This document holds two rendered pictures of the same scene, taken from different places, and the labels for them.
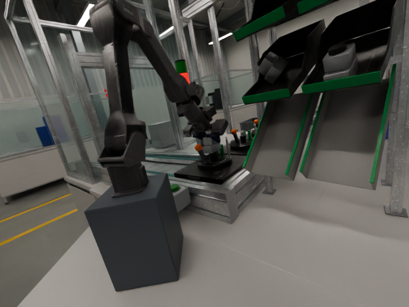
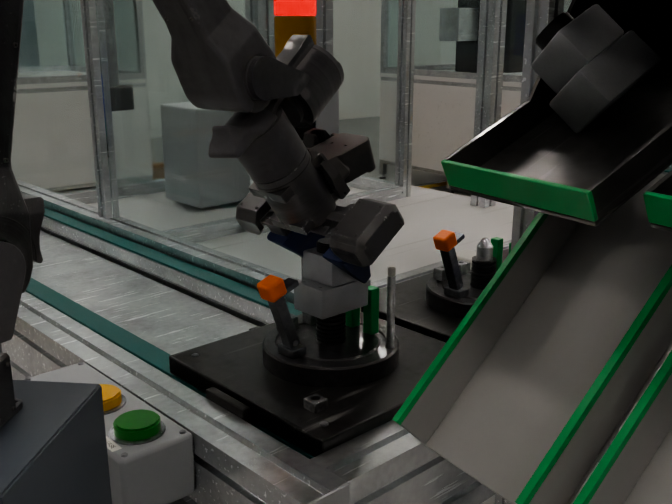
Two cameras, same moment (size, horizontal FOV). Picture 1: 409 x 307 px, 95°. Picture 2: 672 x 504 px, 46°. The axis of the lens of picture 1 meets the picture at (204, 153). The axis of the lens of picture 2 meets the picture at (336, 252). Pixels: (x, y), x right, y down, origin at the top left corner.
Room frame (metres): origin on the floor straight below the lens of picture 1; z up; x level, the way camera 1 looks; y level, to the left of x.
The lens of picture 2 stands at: (-0.03, -0.10, 1.30)
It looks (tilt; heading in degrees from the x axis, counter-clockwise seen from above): 16 degrees down; 5
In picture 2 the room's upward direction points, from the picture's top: straight up
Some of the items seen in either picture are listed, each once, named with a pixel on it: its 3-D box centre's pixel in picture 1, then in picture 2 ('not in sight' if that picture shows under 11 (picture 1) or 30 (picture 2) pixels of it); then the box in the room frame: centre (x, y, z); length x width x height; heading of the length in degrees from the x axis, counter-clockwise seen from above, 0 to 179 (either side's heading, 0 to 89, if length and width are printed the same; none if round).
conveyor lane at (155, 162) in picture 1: (173, 169); (193, 327); (0.94, 0.17, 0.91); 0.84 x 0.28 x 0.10; 48
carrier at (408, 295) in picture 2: (243, 137); (484, 268); (0.91, -0.20, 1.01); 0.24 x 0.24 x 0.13; 48
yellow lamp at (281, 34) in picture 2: not in sight; (295, 38); (0.94, 0.03, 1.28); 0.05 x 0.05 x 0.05
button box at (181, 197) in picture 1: (162, 194); (102, 432); (0.62, 0.17, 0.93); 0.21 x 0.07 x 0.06; 48
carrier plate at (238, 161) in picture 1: (215, 166); (331, 366); (0.72, -0.03, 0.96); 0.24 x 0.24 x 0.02; 48
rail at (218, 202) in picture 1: (148, 183); (76, 367); (0.79, 0.27, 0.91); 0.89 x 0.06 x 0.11; 48
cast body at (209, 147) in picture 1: (212, 142); (338, 272); (0.73, -0.04, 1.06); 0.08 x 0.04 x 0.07; 138
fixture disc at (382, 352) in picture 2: (214, 161); (330, 348); (0.72, -0.03, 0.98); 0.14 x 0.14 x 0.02
